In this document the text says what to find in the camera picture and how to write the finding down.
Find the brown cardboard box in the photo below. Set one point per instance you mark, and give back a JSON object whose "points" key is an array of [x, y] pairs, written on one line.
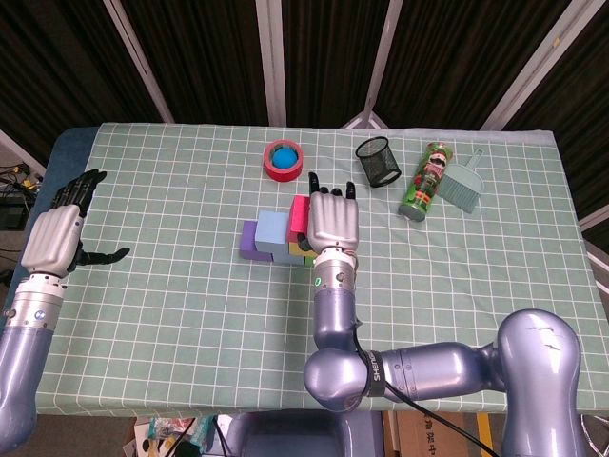
{"points": [[428, 435]]}

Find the red tape roll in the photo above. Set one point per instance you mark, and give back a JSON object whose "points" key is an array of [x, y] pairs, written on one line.
{"points": [[280, 175]]}

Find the green checkered tablecloth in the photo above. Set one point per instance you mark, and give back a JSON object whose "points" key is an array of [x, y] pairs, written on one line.
{"points": [[190, 343]]}

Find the light blue cube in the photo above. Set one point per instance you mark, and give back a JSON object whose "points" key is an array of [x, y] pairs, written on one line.
{"points": [[272, 231], [285, 259]]}

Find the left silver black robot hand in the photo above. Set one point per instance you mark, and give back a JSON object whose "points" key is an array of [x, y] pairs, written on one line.
{"points": [[52, 238]]}

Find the dark pleated curtain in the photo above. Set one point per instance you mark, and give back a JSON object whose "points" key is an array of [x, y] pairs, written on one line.
{"points": [[214, 57]]}

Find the blue-grey robot torso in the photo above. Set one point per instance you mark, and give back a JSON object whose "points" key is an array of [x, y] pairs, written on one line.
{"points": [[285, 435]]}

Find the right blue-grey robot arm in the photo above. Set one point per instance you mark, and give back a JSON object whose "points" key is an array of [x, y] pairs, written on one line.
{"points": [[428, 371]]}

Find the pink red cube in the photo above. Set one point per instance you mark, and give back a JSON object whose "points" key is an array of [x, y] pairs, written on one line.
{"points": [[300, 216]]}

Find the green chips can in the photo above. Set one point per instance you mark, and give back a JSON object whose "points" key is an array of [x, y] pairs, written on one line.
{"points": [[426, 185]]}

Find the blue ball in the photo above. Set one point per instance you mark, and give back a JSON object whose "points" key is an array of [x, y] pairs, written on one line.
{"points": [[284, 158]]}

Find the purple cube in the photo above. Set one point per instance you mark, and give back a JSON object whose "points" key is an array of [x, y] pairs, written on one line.
{"points": [[247, 243]]}

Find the colourful printed bag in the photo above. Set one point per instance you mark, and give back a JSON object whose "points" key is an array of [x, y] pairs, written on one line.
{"points": [[162, 433]]}

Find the green cube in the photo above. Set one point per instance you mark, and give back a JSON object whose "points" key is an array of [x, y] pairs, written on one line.
{"points": [[310, 262]]}

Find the black electronics box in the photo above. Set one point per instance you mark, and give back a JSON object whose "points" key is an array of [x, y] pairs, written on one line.
{"points": [[12, 214]]}

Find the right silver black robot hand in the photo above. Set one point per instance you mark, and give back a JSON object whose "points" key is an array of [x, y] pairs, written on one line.
{"points": [[333, 219]]}

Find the white frame post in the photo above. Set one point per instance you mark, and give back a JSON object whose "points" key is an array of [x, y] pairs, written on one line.
{"points": [[138, 62], [383, 62], [272, 62], [537, 62], [19, 150], [597, 216]]}

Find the pale blue hand brush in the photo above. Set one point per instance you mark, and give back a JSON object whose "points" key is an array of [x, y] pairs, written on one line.
{"points": [[461, 188]]}

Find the black mesh pen cup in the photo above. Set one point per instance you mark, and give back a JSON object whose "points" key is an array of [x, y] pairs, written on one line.
{"points": [[380, 166]]}

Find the yellow cube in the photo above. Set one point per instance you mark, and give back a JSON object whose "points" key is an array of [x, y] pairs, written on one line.
{"points": [[297, 251]]}

